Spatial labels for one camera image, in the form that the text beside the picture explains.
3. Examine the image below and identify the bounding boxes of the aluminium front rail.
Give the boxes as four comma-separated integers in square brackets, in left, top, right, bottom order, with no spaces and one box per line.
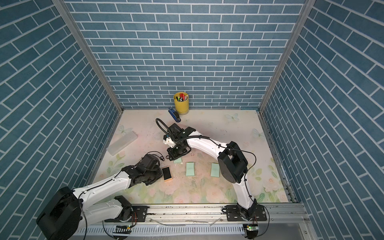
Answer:
[68,204,317,240]

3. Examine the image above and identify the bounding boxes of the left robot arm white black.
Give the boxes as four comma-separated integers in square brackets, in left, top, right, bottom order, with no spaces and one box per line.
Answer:
[36,151,164,240]

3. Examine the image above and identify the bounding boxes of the blue stapler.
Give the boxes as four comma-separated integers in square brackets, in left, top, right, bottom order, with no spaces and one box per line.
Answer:
[168,108,181,123]

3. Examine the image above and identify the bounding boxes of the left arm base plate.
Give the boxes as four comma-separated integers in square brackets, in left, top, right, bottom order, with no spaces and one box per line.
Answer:
[118,206,149,224]

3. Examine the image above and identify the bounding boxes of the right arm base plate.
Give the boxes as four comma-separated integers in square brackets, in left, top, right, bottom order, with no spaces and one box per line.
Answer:
[222,204,268,222]

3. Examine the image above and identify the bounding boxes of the tan box base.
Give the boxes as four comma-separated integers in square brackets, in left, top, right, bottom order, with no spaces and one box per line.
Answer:
[162,166,173,181]

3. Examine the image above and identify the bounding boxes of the markers in cup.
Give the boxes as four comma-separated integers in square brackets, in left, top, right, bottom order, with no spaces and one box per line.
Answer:
[175,93,188,102]

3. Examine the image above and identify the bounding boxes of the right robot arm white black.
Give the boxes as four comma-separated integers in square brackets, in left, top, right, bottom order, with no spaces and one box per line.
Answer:
[155,118,258,221]

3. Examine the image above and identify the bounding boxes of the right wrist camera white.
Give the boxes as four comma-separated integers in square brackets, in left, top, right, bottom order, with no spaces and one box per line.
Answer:
[163,135,175,148]

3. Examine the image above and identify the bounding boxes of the yellow pen cup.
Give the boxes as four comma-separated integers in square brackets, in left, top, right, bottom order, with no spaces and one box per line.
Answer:
[174,92,189,115]

